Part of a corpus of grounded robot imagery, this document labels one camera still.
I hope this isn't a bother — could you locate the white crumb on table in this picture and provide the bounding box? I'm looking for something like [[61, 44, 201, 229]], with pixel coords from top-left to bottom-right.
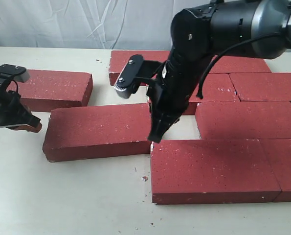
[[142, 176, 148, 182]]

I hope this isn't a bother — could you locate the red brick second row right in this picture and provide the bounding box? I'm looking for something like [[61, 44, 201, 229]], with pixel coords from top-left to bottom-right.
[[229, 72, 291, 103]]

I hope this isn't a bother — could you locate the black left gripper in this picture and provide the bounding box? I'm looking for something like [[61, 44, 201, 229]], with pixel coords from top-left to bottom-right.
[[0, 86, 42, 133]]

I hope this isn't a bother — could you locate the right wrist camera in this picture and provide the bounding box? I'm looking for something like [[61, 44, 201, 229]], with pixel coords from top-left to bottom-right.
[[113, 54, 164, 99]]

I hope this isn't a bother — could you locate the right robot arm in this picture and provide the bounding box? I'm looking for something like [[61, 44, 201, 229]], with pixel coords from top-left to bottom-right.
[[148, 0, 291, 143]]

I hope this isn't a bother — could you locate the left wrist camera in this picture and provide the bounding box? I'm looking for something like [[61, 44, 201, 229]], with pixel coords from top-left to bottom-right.
[[0, 64, 30, 83]]

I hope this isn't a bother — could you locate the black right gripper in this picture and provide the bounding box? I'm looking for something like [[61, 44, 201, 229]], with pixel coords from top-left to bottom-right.
[[148, 52, 209, 143]]

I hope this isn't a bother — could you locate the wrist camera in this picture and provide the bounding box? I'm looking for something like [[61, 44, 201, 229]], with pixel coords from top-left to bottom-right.
[[113, 54, 164, 99], [0, 64, 30, 83]]

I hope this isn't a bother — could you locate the white backdrop cloth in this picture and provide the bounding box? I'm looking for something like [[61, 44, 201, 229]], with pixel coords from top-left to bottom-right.
[[0, 0, 211, 50]]

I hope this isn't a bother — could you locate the red brick third row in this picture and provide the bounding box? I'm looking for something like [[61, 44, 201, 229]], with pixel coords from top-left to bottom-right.
[[195, 101, 291, 140]]

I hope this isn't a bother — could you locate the red brick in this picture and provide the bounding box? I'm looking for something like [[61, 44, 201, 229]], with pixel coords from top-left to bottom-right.
[[260, 139, 291, 202], [43, 103, 151, 162], [210, 56, 271, 73], [151, 140, 281, 205], [108, 50, 169, 86], [183, 73, 240, 115]]

